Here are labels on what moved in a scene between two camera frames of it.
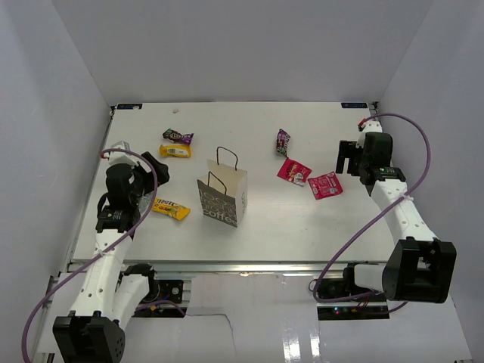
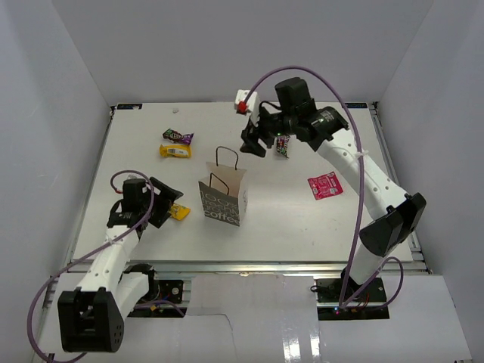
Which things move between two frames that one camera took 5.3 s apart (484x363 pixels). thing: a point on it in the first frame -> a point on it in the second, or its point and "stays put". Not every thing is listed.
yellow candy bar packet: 167,151 stays put
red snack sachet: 325,186 stays put
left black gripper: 160,169 -> 165,197
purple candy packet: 282,142 stays put
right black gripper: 348,150 -> 251,143
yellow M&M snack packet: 171,209 stays put
